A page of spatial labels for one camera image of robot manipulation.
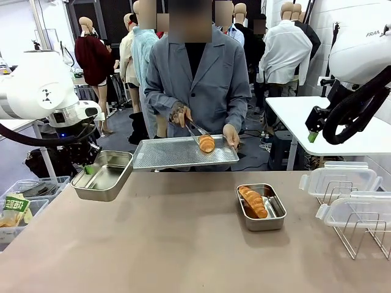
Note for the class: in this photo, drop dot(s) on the mannequin in light blue fleece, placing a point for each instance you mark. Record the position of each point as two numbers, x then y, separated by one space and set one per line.
143 52

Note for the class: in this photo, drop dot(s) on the black plastic stool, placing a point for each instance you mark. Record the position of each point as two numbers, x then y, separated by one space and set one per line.
281 149

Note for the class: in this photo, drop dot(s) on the mannequin in blue open shirt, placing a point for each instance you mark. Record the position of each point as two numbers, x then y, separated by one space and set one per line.
235 33

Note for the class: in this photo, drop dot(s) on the cluttered work desk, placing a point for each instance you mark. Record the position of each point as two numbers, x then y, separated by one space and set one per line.
81 81

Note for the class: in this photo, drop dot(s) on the beige mannequin head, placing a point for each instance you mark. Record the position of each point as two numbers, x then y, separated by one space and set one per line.
240 10

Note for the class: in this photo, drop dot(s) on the long golden bread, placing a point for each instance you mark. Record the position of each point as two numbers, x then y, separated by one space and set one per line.
253 201

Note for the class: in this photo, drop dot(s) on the steel rectangular container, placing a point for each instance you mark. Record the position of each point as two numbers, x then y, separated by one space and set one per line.
262 224
100 190

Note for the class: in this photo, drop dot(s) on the mannequin in black jacket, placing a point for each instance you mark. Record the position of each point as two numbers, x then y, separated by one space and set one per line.
314 39

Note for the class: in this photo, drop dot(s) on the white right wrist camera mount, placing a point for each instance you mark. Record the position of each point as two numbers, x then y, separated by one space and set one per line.
325 81

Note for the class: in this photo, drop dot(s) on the person in grey shirt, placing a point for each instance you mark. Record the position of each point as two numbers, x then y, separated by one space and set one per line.
207 76

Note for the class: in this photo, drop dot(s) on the black bag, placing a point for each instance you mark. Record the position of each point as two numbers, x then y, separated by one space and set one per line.
46 163

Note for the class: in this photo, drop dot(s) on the green white snack bag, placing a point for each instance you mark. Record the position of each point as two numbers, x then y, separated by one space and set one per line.
13 205

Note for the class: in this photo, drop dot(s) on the person's left forearm grey sleeve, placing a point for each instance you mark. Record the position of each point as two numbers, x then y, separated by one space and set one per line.
241 107

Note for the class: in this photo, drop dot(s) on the metal tongs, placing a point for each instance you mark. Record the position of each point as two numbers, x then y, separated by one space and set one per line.
195 129

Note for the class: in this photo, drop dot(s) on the mannequin in cream jacket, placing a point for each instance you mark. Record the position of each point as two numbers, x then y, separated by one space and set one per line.
126 61

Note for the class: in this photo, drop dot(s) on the clear bin with snacks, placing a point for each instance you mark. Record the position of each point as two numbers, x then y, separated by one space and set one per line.
39 207

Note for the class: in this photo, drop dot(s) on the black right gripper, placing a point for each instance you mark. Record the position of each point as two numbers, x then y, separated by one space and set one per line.
316 119

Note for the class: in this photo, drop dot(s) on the golden croissant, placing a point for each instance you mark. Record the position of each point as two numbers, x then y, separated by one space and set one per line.
206 144

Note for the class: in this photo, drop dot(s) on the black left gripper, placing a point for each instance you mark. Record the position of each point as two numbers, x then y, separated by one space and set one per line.
84 152

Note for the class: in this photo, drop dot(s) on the clear bin with dark items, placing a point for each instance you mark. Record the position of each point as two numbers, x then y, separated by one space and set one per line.
58 181

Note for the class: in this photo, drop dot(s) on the person in black clothes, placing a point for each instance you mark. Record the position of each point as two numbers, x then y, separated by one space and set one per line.
255 61

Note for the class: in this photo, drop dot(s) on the mannequin in maroon sweater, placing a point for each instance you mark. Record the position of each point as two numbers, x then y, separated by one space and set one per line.
91 61

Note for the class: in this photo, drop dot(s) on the person's left hand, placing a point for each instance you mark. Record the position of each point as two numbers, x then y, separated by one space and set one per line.
232 135

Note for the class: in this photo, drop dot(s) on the black tripod stand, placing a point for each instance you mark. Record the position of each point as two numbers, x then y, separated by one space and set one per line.
336 33

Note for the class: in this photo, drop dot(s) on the perforated metal baking tray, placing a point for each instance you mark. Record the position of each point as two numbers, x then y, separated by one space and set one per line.
168 152

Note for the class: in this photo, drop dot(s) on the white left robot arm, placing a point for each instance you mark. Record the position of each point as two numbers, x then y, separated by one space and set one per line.
36 88

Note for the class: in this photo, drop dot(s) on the person's tattooed right hand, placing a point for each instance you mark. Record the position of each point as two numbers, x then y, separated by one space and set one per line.
180 114

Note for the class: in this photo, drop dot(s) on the white table with rounded corners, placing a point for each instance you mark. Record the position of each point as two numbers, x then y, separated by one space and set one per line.
305 122

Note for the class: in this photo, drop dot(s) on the mannequin in white shirt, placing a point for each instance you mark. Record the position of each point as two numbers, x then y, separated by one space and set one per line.
284 52

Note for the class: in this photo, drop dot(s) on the person's right forearm grey sleeve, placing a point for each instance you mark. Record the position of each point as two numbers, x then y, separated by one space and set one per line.
159 97

